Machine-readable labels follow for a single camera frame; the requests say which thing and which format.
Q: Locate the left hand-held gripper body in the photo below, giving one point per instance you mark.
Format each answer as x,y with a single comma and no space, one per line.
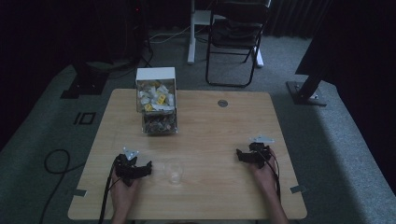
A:
125,169

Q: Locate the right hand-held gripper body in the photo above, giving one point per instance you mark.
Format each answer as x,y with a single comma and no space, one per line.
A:
260,154

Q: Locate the person's left hand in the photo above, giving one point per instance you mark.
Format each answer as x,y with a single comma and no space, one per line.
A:
123,193

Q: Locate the person's right hand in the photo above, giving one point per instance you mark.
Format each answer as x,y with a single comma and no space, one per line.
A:
264,177

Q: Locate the clear glass cup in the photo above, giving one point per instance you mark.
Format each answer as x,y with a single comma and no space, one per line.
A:
174,171

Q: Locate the pile of dark brown packets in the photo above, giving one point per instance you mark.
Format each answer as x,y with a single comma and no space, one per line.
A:
159,123

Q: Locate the grey tape piece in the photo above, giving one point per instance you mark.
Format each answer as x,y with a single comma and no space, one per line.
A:
298,188
80,193

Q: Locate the round grey table grommet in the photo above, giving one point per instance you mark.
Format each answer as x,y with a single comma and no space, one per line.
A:
223,103

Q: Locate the pile of white yellow packets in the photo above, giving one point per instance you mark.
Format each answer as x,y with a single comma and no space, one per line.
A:
155,96

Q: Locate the black metal stand with base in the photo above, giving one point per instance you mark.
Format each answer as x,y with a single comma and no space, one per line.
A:
306,90

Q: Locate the white-topped clear dispenser box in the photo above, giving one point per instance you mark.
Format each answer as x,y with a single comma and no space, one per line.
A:
155,74

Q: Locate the dark stand with flat base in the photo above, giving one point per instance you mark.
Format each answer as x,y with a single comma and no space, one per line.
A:
85,84

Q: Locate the black folding chair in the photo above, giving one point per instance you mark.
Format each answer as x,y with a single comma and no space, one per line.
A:
236,34

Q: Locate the dark curtain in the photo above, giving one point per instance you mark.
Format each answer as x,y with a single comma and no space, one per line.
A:
292,17

